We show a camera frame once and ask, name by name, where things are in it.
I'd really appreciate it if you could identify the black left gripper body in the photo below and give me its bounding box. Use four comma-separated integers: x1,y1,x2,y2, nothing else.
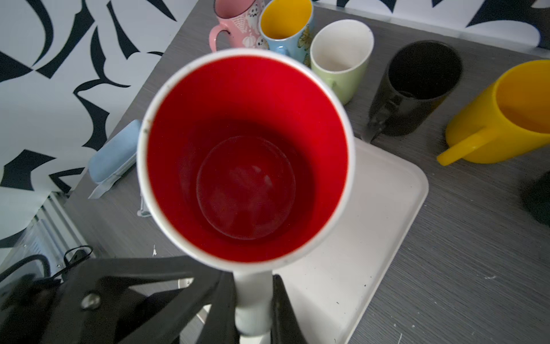
1,257,222,343

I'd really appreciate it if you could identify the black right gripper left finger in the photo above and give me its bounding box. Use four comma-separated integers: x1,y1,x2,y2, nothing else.
197,272,238,343

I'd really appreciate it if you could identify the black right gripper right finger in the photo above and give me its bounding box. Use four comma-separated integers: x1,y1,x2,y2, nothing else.
270,275,307,344

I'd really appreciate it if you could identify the white cream mug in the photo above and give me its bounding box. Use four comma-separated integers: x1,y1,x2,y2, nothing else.
137,48,355,336

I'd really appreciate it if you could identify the dark green mug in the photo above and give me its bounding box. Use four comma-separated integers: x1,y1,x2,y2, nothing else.
520,172,549,226

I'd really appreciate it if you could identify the light green mug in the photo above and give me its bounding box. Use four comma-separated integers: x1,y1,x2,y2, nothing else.
310,19,375,105

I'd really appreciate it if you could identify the black mug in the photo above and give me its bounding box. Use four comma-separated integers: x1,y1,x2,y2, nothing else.
360,40,463,143

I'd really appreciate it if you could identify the blue butterfly mug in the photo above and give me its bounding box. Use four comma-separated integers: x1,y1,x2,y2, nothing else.
259,0,314,67

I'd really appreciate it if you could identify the pink ghost pattern mug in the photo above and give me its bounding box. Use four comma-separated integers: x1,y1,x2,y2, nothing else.
209,0,269,52

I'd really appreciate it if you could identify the yellow mug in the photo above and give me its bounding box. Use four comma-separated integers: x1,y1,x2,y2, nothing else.
437,60,549,166

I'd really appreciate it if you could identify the beige plastic tray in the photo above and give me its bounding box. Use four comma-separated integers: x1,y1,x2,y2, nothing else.
178,137,430,344

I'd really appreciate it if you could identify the left grey docking plate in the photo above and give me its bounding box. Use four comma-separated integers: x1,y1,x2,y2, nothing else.
137,194,152,218

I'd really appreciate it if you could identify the blue grey oblong case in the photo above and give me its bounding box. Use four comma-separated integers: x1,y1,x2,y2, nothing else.
88,120,142,199

